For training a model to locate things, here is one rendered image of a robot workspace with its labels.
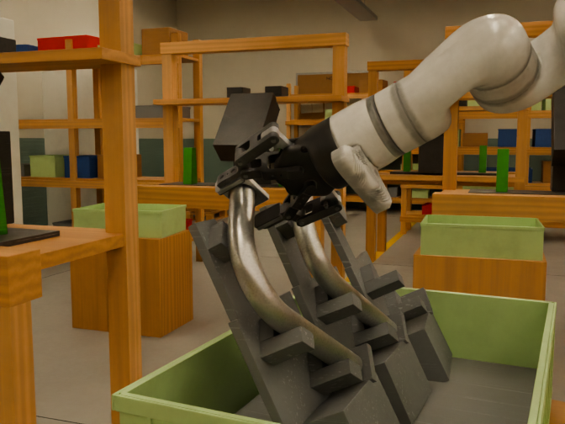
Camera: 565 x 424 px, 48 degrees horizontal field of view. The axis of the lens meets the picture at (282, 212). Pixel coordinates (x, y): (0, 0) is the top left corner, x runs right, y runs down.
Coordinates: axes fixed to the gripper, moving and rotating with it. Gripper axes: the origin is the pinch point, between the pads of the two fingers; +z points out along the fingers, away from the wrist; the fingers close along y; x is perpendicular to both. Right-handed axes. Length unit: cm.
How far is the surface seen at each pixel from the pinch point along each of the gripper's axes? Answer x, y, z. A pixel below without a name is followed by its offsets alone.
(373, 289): -7.9, -33.0, 0.7
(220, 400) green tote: 10.6, -19.6, 19.2
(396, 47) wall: -932, -564, 137
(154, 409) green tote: 21.7, -1.3, 12.1
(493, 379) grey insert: 2, -53, -8
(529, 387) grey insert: 4, -54, -13
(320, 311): 2.3, -20.6, 3.1
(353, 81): -915, -569, 229
